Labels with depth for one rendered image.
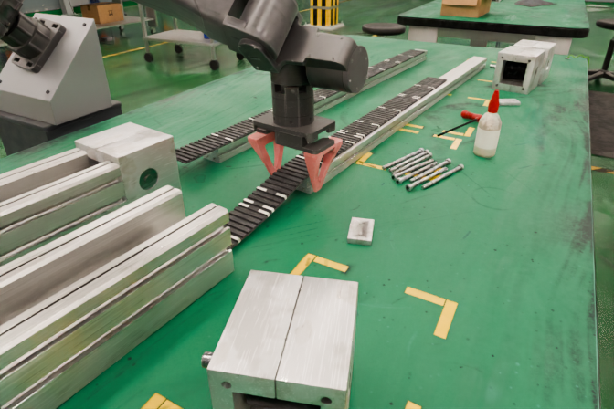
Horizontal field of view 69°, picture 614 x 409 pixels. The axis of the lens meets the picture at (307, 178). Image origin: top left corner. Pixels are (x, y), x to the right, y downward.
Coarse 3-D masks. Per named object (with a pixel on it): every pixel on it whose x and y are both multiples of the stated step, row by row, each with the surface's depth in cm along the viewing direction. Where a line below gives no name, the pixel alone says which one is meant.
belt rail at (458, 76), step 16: (464, 64) 128; (480, 64) 131; (448, 80) 112; (464, 80) 122; (432, 96) 102; (416, 112) 96; (384, 128) 84; (400, 128) 91; (368, 144) 82; (336, 160) 71; (352, 160) 76; (304, 192) 68
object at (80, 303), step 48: (96, 240) 43; (144, 240) 48; (192, 240) 44; (0, 288) 37; (48, 288) 40; (96, 288) 36; (144, 288) 40; (192, 288) 46; (0, 336) 32; (48, 336) 33; (96, 336) 37; (144, 336) 42; (0, 384) 31; (48, 384) 35
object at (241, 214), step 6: (234, 210) 61; (240, 210) 60; (246, 210) 60; (234, 216) 59; (240, 216) 59; (246, 216) 59; (252, 216) 59; (258, 216) 59; (264, 216) 59; (252, 222) 58; (258, 222) 58
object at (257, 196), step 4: (252, 192) 63; (256, 192) 63; (248, 196) 63; (252, 196) 62; (256, 196) 62; (260, 196) 63; (264, 196) 62; (268, 196) 62; (272, 196) 62; (252, 200) 62; (256, 200) 62; (260, 200) 62; (264, 200) 61; (268, 200) 62; (272, 200) 61; (276, 200) 61; (280, 200) 61; (268, 204) 61; (272, 204) 60; (276, 204) 60; (280, 204) 61; (276, 208) 60
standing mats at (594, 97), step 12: (588, 96) 365; (600, 96) 366; (612, 96) 366; (600, 108) 339; (612, 108) 339; (600, 120) 316; (612, 120) 316; (600, 132) 294; (612, 132) 294; (600, 144) 276; (612, 144) 277; (612, 156) 262
